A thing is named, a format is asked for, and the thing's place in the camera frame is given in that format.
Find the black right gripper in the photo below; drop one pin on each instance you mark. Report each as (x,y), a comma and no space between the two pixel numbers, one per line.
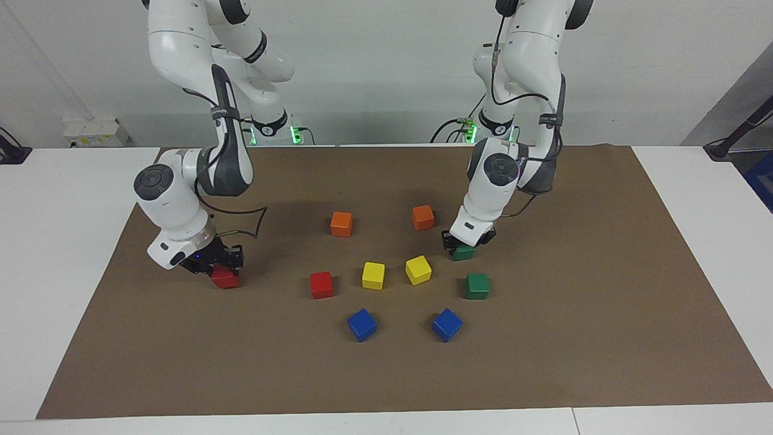
(211,257)

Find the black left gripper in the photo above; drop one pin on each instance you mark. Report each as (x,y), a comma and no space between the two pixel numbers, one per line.
(468,237)

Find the red wooden cube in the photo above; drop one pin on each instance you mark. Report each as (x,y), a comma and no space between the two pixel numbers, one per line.
(321,285)
(224,280)

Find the green wooden cube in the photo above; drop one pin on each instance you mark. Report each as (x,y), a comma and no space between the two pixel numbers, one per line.
(464,254)
(477,286)

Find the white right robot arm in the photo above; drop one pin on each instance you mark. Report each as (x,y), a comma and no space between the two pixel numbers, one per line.
(175,199)

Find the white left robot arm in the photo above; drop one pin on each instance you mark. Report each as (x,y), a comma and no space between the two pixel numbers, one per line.
(495,175)

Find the orange wooden cube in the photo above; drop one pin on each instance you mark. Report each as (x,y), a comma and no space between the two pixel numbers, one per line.
(423,217)
(341,224)

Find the yellow wooden cube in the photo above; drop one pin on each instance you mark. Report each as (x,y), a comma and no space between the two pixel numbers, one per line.
(373,275)
(418,269)

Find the blue wooden cube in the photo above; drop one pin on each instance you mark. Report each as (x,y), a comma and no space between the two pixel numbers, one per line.
(447,324)
(362,324)

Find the brown table mat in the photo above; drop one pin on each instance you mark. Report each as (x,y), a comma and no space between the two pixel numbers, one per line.
(241,362)

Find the green lit base connector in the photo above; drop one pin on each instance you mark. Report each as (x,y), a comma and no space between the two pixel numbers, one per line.
(469,132)
(296,134)

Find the white power strip box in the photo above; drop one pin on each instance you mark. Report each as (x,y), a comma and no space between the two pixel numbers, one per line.
(96,130)

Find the black clamp device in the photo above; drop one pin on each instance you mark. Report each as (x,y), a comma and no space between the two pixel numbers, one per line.
(12,151)

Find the black stand pole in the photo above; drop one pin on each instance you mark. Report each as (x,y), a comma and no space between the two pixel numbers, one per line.
(734,136)

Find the blue crate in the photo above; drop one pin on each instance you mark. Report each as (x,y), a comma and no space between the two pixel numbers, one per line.
(762,181)

